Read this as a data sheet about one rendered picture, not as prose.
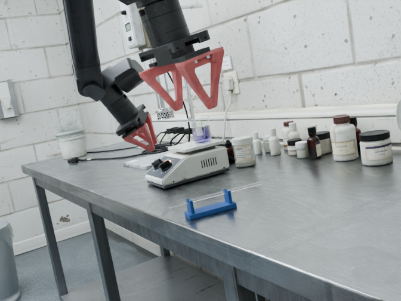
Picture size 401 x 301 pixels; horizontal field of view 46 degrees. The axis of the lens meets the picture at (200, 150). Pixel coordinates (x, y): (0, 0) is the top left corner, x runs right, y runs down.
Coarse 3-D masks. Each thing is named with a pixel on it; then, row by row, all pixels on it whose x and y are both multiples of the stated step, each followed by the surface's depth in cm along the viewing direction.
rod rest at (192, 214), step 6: (228, 192) 91; (228, 198) 92; (192, 204) 89; (216, 204) 93; (222, 204) 92; (228, 204) 91; (234, 204) 92; (192, 210) 89; (198, 210) 91; (204, 210) 90; (210, 210) 90; (216, 210) 90; (222, 210) 91; (186, 216) 90; (192, 216) 89; (198, 216) 89; (204, 216) 90
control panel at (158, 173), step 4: (164, 156) 130; (168, 156) 128; (164, 160) 128; (172, 160) 123; (176, 160) 122; (172, 164) 121; (152, 168) 128; (160, 168) 124; (148, 172) 128; (152, 172) 126; (156, 172) 124; (160, 172) 122; (164, 172) 120; (156, 176) 122; (160, 176) 120
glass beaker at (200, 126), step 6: (192, 120) 125; (198, 120) 124; (204, 120) 124; (192, 126) 125; (198, 126) 124; (204, 126) 124; (192, 132) 126; (198, 132) 125; (204, 132) 125; (210, 132) 126; (198, 138) 125; (204, 138) 125; (210, 138) 126; (198, 144) 125
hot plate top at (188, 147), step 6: (180, 144) 132; (186, 144) 130; (192, 144) 128; (204, 144) 124; (210, 144) 124; (216, 144) 124; (174, 150) 126; (180, 150) 123; (186, 150) 121; (192, 150) 121
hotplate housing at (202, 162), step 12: (180, 156) 123; (192, 156) 121; (204, 156) 122; (216, 156) 124; (180, 168) 120; (192, 168) 121; (204, 168) 123; (216, 168) 124; (228, 168) 126; (156, 180) 121; (168, 180) 118; (180, 180) 120; (192, 180) 122
